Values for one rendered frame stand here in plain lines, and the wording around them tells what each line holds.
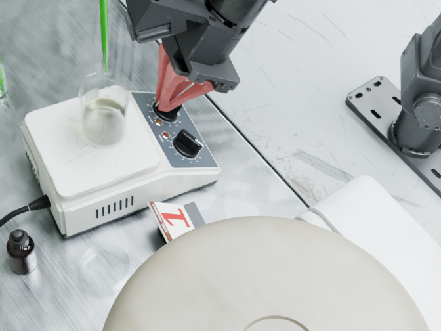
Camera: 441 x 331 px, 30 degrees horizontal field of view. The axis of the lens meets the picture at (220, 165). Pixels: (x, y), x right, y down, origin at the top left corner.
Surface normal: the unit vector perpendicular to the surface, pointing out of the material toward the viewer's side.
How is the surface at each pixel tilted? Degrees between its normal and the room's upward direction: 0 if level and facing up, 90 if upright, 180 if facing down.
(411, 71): 82
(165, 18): 85
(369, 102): 0
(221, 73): 29
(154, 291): 7
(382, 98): 0
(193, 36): 61
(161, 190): 90
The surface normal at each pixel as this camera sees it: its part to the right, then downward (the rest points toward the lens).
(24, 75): 0.11, -0.55
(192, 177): 0.45, 0.77
